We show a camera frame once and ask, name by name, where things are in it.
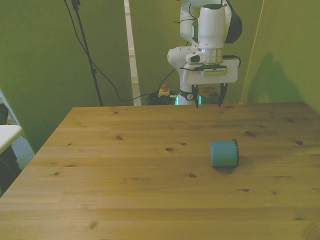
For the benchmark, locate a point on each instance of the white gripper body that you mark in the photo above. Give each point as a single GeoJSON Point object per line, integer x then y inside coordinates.
{"type": "Point", "coordinates": [232, 72]}

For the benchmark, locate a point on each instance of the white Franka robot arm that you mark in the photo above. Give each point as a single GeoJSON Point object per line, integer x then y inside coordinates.
{"type": "Point", "coordinates": [211, 25]}

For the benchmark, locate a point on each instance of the red emergency stop button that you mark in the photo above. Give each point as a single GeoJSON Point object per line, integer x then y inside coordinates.
{"type": "Point", "coordinates": [163, 93]}

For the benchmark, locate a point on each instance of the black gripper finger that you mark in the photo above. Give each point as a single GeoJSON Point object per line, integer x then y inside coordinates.
{"type": "Point", "coordinates": [222, 96]}
{"type": "Point", "coordinates": [195, 96]}

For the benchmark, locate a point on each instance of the white side table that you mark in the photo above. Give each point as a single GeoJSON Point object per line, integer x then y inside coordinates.
{"type": "Point", "coordinates": [7, 136]}

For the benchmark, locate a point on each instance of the black tripod stand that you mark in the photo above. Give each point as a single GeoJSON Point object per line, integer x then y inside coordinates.
{"type": "Point", "coordinates": [86, 47]}

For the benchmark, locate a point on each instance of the blue enamel mug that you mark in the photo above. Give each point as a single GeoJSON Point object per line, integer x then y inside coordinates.
{"type": "Point", "coordinates": [222, 153]}

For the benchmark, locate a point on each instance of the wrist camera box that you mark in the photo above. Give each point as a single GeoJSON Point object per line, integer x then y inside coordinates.
{"type": "Point", "coordinates": [215, 71]}

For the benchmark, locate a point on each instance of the white vertical trim strip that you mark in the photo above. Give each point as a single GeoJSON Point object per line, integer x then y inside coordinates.
{"type": "Point", "coordinates": [131, 50]}

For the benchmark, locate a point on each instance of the dark object beside table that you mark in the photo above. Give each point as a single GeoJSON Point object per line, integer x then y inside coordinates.
{"type": "Point", "coordinates": [7, 170]}

